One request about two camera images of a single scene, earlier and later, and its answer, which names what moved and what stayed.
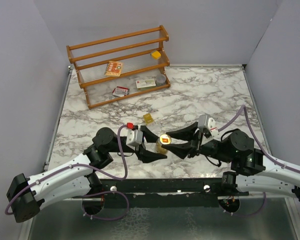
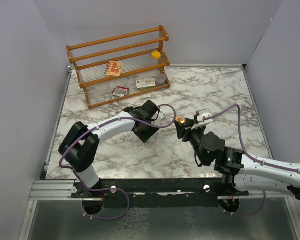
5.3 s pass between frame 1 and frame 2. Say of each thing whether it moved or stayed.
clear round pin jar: stayed
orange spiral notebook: stayed
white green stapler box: stayed
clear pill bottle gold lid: moved
